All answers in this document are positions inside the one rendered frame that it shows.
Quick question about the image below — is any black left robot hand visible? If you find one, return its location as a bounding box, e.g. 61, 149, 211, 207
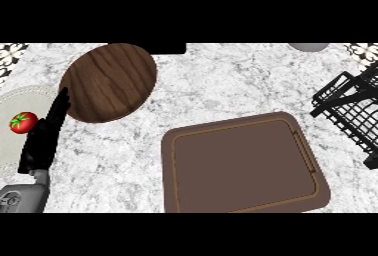
16, 86, 72, 175

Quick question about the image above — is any brown square tray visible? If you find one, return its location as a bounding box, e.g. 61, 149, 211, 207
161, 111, 331, 214

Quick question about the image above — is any pale oval placemat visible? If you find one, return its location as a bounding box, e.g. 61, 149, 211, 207
0, 84, 62, 190

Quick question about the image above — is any red tomato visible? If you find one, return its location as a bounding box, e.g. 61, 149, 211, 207
9, 111, 40, 135

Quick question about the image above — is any round dark wooden board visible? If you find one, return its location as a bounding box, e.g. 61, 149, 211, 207
59, 43, 158, 124

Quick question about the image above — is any grey round object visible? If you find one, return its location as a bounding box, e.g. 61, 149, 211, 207
288, 43, 331, 53

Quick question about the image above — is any black wire tiered basket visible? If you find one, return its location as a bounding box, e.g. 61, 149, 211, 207
309, 60, 378, 170

